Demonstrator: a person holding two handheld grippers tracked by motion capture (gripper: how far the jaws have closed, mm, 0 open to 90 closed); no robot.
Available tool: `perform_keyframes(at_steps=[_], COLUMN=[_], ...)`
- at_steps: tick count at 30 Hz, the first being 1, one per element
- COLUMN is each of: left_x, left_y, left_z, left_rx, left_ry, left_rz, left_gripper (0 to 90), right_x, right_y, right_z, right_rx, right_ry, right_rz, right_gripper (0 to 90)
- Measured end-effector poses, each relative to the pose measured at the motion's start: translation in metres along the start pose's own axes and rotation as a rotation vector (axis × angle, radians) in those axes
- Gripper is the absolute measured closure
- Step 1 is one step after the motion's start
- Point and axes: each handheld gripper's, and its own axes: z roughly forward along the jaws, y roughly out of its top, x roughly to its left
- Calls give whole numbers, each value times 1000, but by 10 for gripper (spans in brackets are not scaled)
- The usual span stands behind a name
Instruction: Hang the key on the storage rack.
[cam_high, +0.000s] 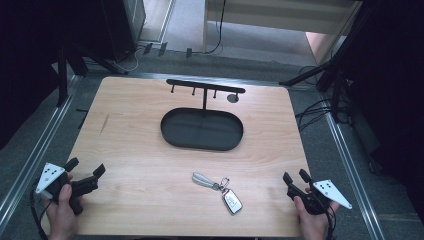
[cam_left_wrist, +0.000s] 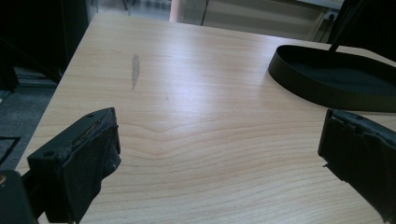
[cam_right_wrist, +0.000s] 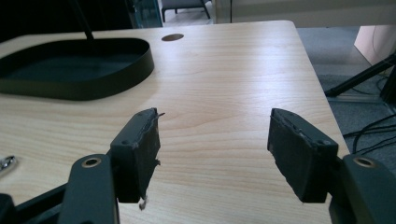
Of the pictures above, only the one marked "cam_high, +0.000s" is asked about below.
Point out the white furniture panel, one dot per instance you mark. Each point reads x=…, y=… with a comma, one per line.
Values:
x=283, y=13

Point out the black curtain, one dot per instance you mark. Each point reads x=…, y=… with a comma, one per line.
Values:
x=30, y=50
x=396, y=83

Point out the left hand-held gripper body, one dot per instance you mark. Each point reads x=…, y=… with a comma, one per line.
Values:
x=50, y=175

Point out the small black bracket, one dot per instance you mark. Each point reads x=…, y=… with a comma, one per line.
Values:
x=147, y=48
x=188, y=52
x=162, y=49

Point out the black key rack with tray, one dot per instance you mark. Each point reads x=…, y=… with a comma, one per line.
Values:
x=201, y=129

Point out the person's right hand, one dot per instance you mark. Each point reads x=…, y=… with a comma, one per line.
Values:
x=311, y=224

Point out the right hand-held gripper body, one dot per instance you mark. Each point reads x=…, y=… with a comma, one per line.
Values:
x=328, y=195

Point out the black metal stand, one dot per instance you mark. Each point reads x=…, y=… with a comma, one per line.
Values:
x=62, y=71
x=336, y=71

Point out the aluminium floor rail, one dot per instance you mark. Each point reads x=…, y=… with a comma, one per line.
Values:
x=353, y=173
x=36, y=150
x=200, y=77

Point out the person's left hand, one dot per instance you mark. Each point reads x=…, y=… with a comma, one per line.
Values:
x=62, y=216

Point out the dark cabinet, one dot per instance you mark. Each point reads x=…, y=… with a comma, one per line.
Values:
x=125, y=23

